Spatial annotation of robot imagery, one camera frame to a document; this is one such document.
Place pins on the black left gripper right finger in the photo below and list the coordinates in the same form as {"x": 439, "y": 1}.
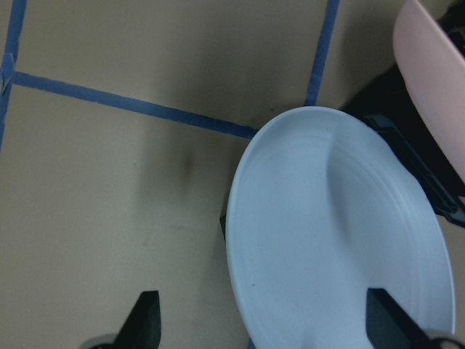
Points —
{"x": 387, "y": 325}

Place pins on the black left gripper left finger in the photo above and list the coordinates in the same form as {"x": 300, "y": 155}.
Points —
{"x": 142, "y": 328}

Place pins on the light blue plate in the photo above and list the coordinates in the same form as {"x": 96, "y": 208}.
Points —
{"x": 304, "y": 285}

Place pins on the black dish rack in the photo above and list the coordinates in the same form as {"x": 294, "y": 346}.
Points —
{"x": 380, "y": 124}

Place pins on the pink bowl on rack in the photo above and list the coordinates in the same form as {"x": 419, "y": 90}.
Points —
{"x": 433, "y": 71}

